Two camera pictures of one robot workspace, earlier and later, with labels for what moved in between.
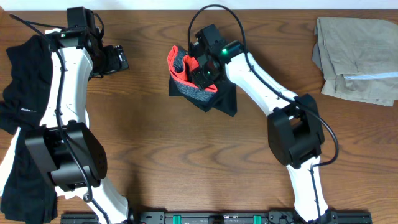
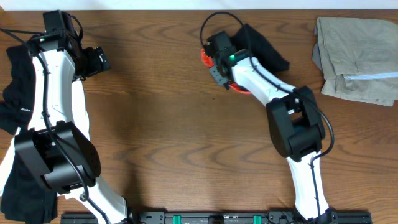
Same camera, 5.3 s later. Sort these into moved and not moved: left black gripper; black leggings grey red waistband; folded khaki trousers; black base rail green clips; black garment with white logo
Moved: left black gripper; black leggings grey red waistband
Not moved: black base rail green clips; black garment with white logo; folded khaki trousers
